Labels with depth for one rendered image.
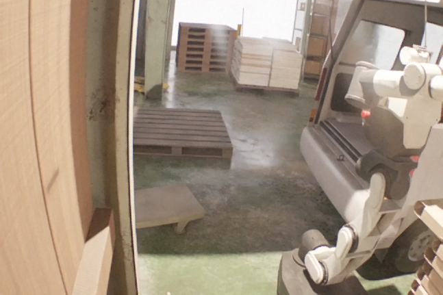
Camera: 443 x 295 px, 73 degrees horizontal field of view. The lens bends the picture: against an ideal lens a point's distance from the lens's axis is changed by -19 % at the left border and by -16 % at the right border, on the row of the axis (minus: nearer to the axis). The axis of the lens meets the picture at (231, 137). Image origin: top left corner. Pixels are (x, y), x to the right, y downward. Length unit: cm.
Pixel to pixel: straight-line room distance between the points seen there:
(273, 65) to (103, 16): 552
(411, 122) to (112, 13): 107
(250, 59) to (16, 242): 569
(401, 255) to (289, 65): 433
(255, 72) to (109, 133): 543
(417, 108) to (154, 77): 430
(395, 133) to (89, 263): 111
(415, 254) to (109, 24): 236
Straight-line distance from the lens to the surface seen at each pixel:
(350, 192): 229
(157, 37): 505
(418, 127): 135
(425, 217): 105
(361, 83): 122
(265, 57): 592
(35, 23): 30
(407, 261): 251
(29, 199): 30
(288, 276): 203
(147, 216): 230
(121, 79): 48
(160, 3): 501
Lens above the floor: 156
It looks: 23 degrees down
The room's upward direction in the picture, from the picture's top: 7 degrees clockwise
